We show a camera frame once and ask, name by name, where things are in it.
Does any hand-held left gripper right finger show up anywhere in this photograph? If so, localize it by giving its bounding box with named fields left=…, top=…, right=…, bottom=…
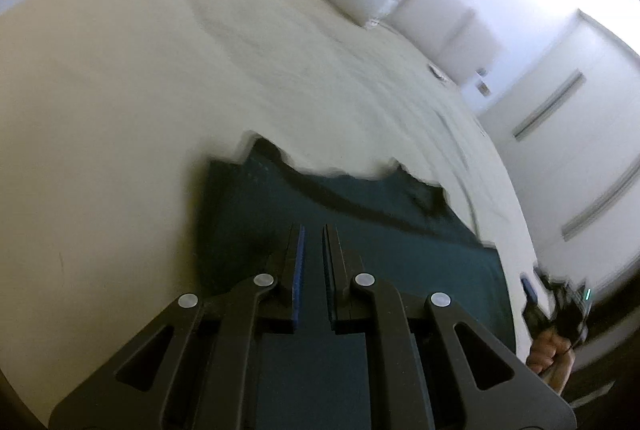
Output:
left=321, top=224, right=576, bottom=430

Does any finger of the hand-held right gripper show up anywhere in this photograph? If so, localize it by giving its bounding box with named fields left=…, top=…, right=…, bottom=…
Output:
left=519, top=274, right=542, bottom=307

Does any dark green sweater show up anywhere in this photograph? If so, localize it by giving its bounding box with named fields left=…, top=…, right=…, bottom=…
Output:
left=192, top=136, right=517, bottom=430

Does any beige padded headboard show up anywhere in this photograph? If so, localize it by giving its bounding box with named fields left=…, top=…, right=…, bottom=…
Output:
left=369, top=0, right=502, bottom=85

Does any person's right hand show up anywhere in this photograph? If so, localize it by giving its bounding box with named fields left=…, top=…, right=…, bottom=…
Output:
left=526, top=329, right=572, bottom=395

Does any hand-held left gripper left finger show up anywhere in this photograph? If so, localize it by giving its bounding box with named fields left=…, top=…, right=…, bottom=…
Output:
left=48, top=224, right=307, bottom=430

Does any bed with beige sheet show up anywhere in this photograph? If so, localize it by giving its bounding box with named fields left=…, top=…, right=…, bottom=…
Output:
left=0, top=0, right=540, bottom=413

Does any white wardrobe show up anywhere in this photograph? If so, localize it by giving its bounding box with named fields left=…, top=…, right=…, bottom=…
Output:
left=476, top=9, right=640, bottom=303

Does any black wardrobe handle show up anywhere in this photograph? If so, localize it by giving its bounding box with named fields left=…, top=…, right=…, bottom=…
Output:
left=513, top=69, right=587, bottom=142
left=561, top=171, right=640, bottom=242

